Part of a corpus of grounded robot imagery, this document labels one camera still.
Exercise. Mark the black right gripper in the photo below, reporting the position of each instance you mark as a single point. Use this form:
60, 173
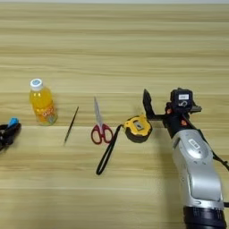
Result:
176, 120

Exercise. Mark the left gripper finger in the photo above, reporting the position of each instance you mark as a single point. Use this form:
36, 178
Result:
12, 132
3, 127

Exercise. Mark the orange juice bottle white cap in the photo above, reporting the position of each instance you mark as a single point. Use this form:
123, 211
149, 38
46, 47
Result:
42, 103

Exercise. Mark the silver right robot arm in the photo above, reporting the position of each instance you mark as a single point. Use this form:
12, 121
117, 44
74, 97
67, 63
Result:
195, 170

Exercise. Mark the blue marker pen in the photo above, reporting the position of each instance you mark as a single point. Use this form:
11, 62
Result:
13, 121

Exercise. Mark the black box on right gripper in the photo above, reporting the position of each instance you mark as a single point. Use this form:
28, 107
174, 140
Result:
181, 98

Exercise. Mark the thin dark pencil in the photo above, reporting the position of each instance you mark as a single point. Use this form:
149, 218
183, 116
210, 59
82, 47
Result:
71, 125

